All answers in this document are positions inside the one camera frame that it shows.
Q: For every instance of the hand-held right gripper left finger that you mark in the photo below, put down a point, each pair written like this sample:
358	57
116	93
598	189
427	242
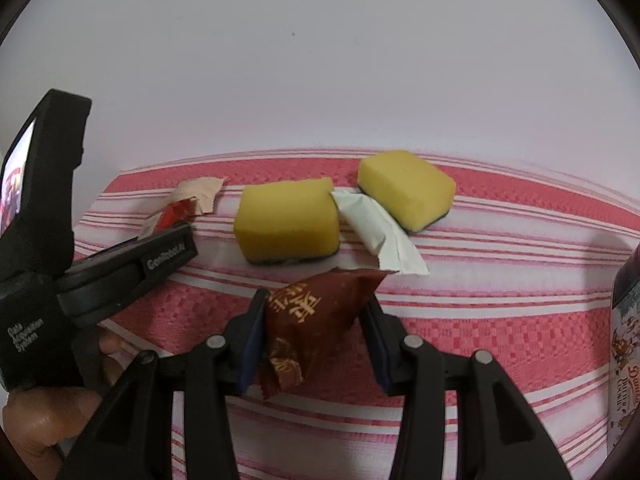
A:
252	340

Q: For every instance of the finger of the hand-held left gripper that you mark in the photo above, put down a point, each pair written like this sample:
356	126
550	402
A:
135	265

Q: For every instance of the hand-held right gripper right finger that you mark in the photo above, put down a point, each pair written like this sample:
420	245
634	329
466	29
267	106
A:
380	360

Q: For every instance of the red and white sachet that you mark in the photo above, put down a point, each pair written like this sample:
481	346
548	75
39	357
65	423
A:
172	212

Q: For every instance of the red-brown snack packet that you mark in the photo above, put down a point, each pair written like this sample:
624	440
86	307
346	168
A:
310	310

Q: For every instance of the beige paper packet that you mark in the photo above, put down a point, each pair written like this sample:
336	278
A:
200	192

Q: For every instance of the yellow sponge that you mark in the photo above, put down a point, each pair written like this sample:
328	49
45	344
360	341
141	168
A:
287	225
405	190

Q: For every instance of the white paper packet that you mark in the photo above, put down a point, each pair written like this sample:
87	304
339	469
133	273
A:
380	235

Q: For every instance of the round metal tin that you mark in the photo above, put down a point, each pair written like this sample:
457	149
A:
626	350

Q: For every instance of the red striped cloth-covered desktop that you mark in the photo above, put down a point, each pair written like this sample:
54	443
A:
500	360

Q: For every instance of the person's left hand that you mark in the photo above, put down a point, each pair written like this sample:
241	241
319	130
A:
40	415

